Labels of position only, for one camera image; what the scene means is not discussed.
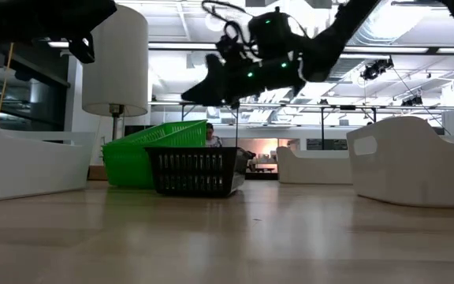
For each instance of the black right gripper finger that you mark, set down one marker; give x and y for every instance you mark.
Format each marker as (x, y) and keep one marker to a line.
(215, 99)
(209, 83)

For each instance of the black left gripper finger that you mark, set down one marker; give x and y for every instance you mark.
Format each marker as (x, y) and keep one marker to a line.
(89, 2)
(91, 19)

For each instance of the white plastic storage bin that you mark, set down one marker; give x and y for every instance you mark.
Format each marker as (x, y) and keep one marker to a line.
(408, 173)
(309, 169)
(22, 165)

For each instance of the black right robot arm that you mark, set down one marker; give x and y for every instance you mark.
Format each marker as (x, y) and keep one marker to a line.
(329, 43)

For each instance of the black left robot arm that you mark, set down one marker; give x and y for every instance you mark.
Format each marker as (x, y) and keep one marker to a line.
(2, 19)

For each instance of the long ceiling light bar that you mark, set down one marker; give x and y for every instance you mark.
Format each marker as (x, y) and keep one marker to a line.
(58, 44)
(179, 46)

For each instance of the person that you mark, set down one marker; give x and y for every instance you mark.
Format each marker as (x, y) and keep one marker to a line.
(212, 138)

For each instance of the black slotted plastic basket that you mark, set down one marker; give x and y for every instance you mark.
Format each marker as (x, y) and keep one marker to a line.
(195, 173)

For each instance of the small black ceiling fixture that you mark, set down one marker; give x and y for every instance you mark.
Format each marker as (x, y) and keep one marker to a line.
(412, 101)

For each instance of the black background table frame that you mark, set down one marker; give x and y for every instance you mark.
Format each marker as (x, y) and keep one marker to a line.
(322, 118)
(237, 130)

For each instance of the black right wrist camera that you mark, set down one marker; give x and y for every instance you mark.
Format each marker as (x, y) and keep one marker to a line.
(274, 35)

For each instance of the black ceiling camera rig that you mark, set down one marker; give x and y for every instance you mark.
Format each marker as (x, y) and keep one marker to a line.
(374, 70)

